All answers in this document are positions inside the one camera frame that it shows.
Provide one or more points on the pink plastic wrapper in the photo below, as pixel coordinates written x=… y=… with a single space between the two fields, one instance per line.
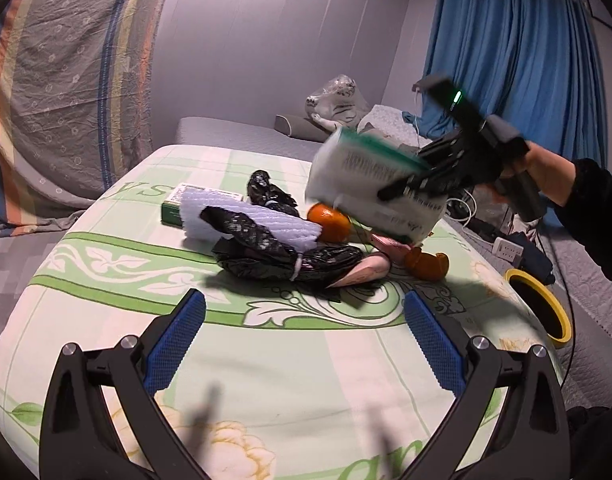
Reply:
x=366 y=270
x=391 y=247

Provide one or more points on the white foam fruit net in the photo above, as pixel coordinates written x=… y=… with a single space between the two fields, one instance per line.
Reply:
x=283 y=220

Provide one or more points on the grey striped hanging bedsheet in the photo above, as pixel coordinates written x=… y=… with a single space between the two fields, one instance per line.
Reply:
x=60 y=85

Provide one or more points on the white power strip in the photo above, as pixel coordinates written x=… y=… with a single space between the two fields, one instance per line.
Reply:
x=508 y=250

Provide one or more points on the black power adapter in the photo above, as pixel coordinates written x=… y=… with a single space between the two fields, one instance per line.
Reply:
x=483 y=229

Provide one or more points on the navy red pouch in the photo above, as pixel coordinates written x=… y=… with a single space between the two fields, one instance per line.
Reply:
x=536 y=262

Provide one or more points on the white and green carton box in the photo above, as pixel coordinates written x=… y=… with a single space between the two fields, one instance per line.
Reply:
x=356 y=185

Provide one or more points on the orange tangerine peel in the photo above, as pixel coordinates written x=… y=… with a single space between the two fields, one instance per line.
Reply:
x=426 y=265

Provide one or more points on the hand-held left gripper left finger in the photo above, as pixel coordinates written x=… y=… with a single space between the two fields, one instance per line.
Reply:
x=175 y=340

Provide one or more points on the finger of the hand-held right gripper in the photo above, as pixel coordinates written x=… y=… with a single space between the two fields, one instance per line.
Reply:
x=443 y=147
x=416 y=182

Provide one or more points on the orange tangerine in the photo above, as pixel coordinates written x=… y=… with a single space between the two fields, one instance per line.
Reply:
x=331 y=222

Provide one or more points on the large black plastic bag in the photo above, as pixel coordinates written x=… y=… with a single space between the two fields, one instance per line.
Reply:
x=248 y=262

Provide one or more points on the yellow rimmed trash bin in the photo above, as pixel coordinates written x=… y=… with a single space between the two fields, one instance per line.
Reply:
x=536 y=305

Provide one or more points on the person's right hand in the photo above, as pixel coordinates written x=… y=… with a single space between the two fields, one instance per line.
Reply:
x=546 y=172

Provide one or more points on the person's right forearm black sleeve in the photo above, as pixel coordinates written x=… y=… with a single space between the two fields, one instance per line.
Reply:
x=598 y=215

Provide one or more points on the tiger plush toy in plastic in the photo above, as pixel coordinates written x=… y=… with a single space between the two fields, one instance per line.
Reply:
x=338 y=100

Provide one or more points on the grey pillow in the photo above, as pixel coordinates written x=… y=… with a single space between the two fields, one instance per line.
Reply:
x=296 y=127

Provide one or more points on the small black plastic bag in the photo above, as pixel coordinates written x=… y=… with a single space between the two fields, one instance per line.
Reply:
x=266 y=187

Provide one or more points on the blue curtain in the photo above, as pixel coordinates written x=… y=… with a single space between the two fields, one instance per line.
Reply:
x=511 y=50

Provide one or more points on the green floral printed blanket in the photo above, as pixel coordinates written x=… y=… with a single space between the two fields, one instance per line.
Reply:
x=286 y=360

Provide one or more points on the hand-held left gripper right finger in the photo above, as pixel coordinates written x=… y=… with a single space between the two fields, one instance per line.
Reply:
x=436 y=345

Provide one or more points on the white floral cloth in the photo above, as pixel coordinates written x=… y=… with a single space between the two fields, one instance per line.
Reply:
x=386 y=120

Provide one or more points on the small green carton box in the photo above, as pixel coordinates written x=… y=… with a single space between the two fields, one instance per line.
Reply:
x=171 y=207

